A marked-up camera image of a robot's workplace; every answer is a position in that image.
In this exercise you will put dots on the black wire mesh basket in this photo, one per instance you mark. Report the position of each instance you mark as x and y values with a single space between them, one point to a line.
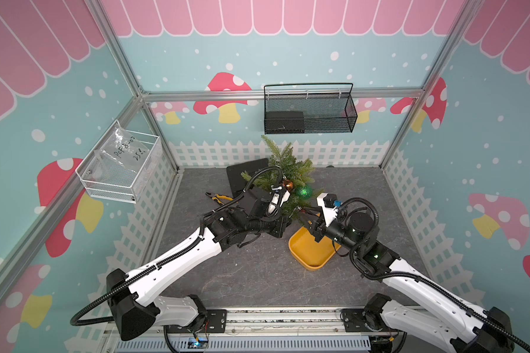
328 107

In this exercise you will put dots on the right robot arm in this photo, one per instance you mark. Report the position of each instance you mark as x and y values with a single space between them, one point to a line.
377 262

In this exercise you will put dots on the yellow black pliers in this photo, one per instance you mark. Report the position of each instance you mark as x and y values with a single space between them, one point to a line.
221 200

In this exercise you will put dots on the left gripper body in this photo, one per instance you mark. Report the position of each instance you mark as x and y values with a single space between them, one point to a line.
274 226

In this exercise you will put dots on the aluminium front rail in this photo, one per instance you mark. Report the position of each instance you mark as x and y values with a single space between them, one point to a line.
287 320

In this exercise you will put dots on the white wire basket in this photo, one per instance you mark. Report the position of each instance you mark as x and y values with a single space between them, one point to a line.
89 171

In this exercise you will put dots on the orange shiny ball ornament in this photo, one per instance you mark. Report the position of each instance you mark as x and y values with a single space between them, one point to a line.
289 185

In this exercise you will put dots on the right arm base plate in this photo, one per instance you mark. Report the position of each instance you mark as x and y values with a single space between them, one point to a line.
364 321

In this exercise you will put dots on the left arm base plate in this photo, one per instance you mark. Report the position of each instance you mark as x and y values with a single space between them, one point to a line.
214 321

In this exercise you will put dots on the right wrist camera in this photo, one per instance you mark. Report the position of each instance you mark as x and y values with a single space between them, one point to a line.
328 203

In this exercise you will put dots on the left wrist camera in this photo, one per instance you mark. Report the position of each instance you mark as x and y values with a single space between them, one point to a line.
280 195

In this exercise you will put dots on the yellow plastic tray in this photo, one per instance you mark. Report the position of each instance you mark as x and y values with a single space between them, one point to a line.
310 254

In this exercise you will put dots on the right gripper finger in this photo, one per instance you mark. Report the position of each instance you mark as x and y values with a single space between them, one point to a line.
311 222
313 211

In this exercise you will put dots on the clear plastic bag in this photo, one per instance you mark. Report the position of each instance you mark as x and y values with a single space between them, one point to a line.
121 157

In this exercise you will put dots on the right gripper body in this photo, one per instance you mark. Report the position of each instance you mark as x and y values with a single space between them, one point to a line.
315 225

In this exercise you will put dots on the green glitter ball ornament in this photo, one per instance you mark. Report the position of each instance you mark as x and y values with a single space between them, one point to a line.
304 192

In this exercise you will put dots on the small green christmas tree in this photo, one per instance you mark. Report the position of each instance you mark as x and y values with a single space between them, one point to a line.
281 164

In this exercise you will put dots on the black box in basket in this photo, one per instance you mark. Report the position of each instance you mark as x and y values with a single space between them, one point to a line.
284 122

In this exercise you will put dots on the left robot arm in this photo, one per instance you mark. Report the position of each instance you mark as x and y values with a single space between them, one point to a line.
133 301

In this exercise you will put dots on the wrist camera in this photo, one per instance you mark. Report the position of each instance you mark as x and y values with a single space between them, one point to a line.
280 195
328 203

